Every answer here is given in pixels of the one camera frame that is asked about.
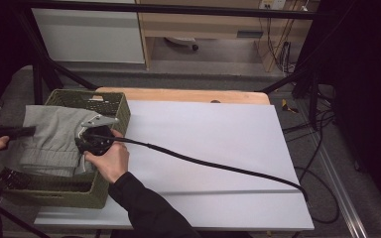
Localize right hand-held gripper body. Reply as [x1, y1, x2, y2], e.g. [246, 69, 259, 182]
[74, 114, 120, 157]

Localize grey pants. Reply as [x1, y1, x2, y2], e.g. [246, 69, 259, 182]
[18, 104, 101, 178]

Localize green woven basket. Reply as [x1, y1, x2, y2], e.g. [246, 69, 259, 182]
[0, 88, 132, 210]

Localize person's right hand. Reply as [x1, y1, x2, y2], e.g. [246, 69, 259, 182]
[83, 129, 130, 184]

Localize black metal stand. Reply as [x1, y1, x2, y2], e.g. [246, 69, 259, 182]
[15, 13, 99, 117]
[260, 63, 321, 131]

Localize black curtain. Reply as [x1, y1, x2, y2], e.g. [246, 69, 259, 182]
[0, 0, 36, 103]
[294, 0, 381, 216]

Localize wooden table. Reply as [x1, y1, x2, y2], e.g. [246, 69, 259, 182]
[95, 86, 272, 106]

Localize white cabinet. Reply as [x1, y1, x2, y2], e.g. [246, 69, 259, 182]
[32, 0, 146, 64]

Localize white table board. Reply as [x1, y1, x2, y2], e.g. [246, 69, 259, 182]
[34, 99, 316, 231]

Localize office chair base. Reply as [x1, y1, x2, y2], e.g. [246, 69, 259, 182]
[163, 37, 199, 52]

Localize wooden desk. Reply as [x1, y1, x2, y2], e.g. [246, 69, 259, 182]
[135, 0, 320, 72]

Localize yellow and black tool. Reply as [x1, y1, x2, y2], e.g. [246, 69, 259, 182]
[281, 98, 300, 114]

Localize white power strip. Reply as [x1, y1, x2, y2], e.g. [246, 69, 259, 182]
[259, 0, 287, 10]

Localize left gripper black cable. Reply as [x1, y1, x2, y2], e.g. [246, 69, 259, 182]
[0, 206, 52, 238]

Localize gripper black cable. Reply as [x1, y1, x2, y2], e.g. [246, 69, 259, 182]
[0, 206, 52, 238]
[84, 133, 340, 225]

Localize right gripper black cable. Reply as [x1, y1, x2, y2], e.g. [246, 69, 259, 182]
[84, 133, 340, 225]

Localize black metal frame bar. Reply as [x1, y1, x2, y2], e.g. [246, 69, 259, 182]
[13, 0, 316, 20]

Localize bundle of hanging cables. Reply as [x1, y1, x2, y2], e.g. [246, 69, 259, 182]
[263, 16, 296, 75]

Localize black floor cables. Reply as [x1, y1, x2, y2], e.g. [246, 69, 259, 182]
[283, 98, 337, 168]

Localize aluminium rail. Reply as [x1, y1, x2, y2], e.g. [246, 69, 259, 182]
[306, 108, 369, 238]

